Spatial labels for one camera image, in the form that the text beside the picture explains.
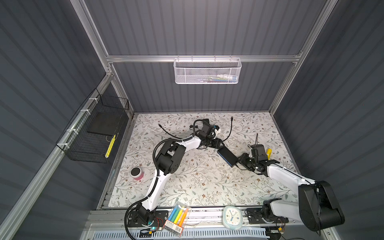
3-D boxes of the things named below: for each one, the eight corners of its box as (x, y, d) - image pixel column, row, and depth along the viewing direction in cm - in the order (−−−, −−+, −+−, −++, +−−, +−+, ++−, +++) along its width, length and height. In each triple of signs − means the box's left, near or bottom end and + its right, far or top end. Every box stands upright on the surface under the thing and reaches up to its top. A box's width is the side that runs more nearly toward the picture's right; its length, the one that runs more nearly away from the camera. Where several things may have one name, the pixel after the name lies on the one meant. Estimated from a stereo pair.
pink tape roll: (132, 180, 88) (128, 176, 84) (135, 170, 92) (131, 166, 87) (142, 180, 88) (139, 176, 84) (144, 170, 92) (142, 166, 87)
